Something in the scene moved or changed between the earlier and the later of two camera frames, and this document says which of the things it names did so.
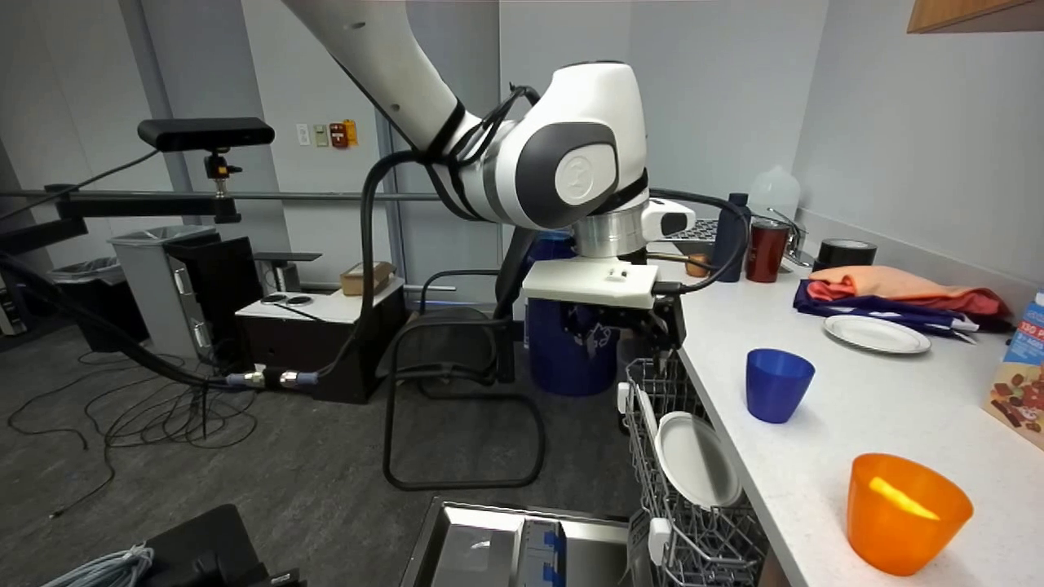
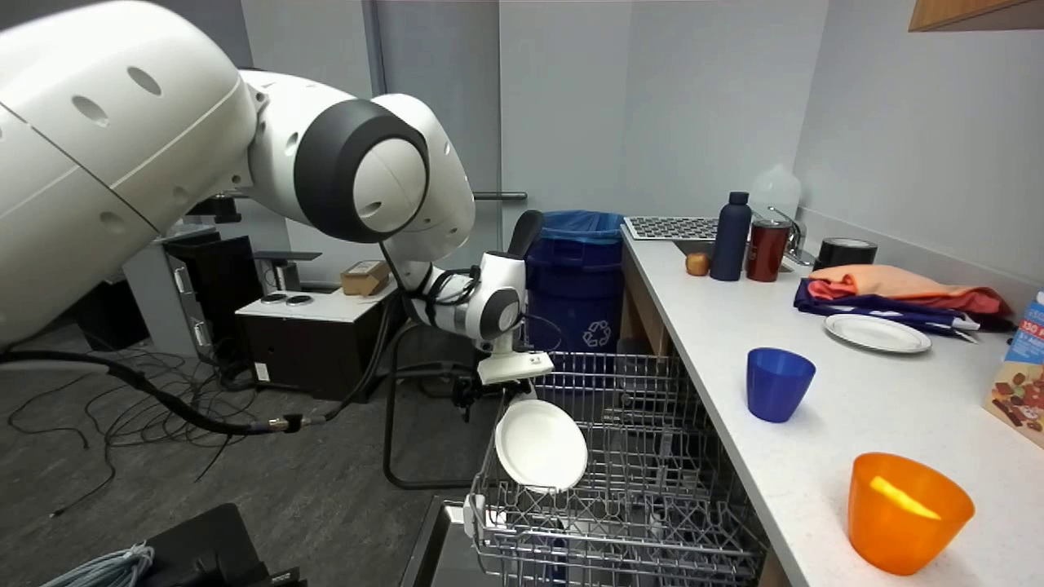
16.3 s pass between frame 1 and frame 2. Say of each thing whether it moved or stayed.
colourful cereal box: stayed
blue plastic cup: stayed
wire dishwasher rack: moved
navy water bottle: stayed
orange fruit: stayed
